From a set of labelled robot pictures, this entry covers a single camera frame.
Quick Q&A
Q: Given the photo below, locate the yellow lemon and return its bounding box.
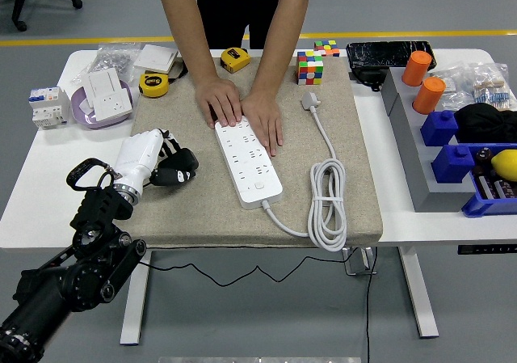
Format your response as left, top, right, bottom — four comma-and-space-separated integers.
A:
490, 149, 517, 182

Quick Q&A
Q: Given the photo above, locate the grey-brown mat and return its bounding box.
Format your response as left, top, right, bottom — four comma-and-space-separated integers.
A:
120, 55, 384, 250

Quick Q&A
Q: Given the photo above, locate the yellow tape measure round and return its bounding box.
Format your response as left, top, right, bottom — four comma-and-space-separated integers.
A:
138, 71, 170, 99

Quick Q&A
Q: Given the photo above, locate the white circuit breaker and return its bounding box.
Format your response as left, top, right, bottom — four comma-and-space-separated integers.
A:
27, 87, 70, 130

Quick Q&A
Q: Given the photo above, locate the large Rubik's cube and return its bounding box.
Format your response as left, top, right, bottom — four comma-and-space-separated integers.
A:
296, 50, 326, 86

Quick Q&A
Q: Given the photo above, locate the blue plastic bin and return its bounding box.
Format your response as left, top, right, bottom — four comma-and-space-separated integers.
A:
461, 142, 517, 218

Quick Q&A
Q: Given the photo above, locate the clear bag of resistors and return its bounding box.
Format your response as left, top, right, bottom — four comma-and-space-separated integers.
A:
470, 62, 517, 112

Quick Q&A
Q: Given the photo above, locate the dark brown tubes pack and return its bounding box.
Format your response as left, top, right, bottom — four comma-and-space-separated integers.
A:
476, 172, 517, 200

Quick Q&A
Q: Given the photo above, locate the white power strip cord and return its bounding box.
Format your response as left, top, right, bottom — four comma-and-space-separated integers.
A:
261, 91, 349, 253

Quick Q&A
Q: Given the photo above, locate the blue block with knob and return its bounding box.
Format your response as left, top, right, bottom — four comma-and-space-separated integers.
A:
431, 143, 477, 184
420, 110, 460, 148

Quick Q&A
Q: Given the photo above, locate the white switch plate box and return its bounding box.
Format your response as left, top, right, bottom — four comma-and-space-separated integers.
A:
132, 44, 179, 73

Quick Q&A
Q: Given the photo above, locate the small Rubik's cube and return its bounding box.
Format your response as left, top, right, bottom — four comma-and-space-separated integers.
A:
313, 39, 340, 58

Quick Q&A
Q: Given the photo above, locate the thin black plug cord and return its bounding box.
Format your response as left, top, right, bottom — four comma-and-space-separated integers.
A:
137, 253, 352, 288

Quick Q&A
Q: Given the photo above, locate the black hanging cable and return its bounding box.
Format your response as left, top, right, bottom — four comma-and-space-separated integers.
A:
365, 246, 379, 363

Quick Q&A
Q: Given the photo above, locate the person's left hand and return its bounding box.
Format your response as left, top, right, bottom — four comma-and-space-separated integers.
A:
241, 92, 284, 157

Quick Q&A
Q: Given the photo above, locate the black cloth bundle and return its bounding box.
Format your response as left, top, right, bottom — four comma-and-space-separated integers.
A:
454, 103, 517, 145

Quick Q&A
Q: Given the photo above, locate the white switch panel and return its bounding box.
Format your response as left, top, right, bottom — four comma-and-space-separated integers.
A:
82, 68, 124, 105

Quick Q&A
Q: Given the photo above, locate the black cable loop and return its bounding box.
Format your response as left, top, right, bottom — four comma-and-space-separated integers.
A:
167, 57, 190, 85

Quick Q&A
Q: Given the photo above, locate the person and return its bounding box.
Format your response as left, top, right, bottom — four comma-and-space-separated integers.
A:
196, 0, 282, 51

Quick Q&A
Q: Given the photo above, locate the orange cylinder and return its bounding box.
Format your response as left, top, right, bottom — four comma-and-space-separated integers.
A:
412, 76, 447, 116
401, 50, 433, 87

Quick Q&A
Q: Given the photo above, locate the person's right hand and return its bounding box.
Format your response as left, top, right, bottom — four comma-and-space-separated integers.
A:
195, 76, 243, 129

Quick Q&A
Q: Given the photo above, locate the clear bag of small parts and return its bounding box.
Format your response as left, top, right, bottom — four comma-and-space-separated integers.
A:
430, 65, 476, 112

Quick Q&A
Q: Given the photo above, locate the grey stepped block holder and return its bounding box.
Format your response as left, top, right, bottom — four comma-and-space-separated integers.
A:
381, 68, 477, 213

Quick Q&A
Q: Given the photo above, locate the white table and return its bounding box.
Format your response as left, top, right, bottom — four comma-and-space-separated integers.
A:
0, 49, 517, 346

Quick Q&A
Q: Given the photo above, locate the black table control panel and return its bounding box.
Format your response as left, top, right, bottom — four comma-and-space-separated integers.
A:
457, 244, 517, 255

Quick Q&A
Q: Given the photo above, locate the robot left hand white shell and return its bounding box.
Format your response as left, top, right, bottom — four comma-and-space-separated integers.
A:
114, 127, 199, 188

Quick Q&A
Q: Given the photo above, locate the glossy black tray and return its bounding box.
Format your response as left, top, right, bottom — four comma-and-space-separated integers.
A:
346, 40, 438, 73

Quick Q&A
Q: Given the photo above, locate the yellow tape measure square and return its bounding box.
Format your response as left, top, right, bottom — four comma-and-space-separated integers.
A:
220, 46, 252, 74

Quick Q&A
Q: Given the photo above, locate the metal bracket under table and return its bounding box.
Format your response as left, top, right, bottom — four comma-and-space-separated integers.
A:
342, 246, 377, 277

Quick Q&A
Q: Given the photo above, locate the clear bag of screws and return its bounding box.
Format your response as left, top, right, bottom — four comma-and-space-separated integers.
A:
70, 43, 142, 85

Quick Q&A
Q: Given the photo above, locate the white wall socket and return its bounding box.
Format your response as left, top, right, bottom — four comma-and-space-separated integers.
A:
91, 87, 134, 122

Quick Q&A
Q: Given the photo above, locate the white power strip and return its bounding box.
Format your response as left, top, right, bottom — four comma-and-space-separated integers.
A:
213, 114, 284, 210

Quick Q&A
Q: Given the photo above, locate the purple bowl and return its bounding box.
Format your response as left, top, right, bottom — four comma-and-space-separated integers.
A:
70, 80, 141, 130

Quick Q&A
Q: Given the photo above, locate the black plug adapter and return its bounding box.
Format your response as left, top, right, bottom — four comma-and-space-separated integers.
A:
159, 147, 201, 175

